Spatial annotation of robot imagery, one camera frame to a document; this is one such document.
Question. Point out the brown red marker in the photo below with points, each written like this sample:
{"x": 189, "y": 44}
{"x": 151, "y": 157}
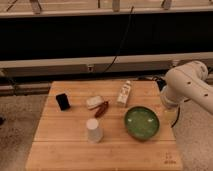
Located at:
{"x": 102, "y": 109}

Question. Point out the white small bottle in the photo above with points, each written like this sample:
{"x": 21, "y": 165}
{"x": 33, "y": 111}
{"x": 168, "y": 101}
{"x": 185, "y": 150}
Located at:
{"x": 124, "y": 93}

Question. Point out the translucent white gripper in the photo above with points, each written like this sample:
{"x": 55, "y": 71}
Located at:
{"x": 170, "y": 115}

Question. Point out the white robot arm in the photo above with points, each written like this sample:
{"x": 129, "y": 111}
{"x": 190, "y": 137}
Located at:
{"x": 187, "y": 81}

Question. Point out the white folded cloth piece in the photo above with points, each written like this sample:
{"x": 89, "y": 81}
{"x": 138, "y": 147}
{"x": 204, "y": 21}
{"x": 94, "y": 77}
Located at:
{"x": 94, "y": 102}

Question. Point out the wooden cutting board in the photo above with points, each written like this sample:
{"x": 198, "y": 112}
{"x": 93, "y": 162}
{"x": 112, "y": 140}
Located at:
{"x": 60, "y": 142}

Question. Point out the black eraser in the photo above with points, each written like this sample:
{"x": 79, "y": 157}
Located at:
{"x": 63, "y": 101}

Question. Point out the green bowl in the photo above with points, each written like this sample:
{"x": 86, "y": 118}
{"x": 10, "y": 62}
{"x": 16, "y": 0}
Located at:
{"x": 141, "y": 123}

